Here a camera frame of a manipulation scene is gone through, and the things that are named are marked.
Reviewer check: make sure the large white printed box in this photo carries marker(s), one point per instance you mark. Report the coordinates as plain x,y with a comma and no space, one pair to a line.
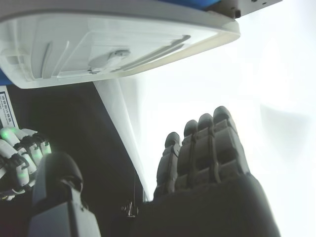
6,108

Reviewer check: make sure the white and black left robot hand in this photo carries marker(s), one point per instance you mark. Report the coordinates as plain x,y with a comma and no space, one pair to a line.
209,197

